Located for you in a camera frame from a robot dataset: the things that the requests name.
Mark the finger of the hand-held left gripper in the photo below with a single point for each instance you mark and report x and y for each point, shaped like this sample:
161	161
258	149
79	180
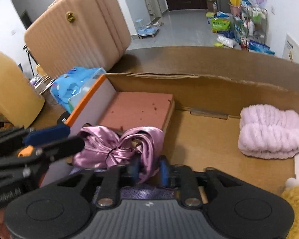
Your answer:
48	132
64	147

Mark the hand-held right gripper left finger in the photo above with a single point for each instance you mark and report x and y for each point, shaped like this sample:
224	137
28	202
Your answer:
135	170

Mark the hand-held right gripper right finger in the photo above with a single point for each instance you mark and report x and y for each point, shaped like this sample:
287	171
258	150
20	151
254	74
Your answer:
164	171

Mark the purple satin scrunchie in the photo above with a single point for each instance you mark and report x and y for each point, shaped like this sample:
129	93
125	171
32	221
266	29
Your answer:
99	149

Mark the pink layered sponge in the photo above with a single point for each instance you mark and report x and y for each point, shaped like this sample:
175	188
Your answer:
139	109

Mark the red cardboard box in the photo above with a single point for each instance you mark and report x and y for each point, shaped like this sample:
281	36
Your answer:
214	134

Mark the lilac fluffy headband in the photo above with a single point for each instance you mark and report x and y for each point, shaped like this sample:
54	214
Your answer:
269	132

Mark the white yellow plush toy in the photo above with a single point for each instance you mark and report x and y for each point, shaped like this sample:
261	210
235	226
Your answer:
297	204

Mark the blue tissue packet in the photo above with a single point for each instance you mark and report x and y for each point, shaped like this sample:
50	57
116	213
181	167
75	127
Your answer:
72	89

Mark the yellow thermos jug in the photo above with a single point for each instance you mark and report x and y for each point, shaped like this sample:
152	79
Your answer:
12	89

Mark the black stand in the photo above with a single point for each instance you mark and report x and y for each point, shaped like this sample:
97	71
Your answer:
30	59

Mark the pink ribbed suitcase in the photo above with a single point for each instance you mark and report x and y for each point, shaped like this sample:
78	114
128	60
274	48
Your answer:
77	32

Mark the blue pet water feeder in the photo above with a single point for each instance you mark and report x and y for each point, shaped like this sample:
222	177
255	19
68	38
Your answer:
147	29

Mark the white plastic packet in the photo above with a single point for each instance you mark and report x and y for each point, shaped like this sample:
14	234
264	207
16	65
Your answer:
225	41

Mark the green bag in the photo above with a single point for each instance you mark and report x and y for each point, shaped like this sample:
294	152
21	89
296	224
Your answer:
220	25

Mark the blue flat packets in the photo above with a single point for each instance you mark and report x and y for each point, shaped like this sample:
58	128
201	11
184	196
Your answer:
261	47

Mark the pink bucket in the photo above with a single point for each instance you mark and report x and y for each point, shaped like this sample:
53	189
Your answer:
234	9

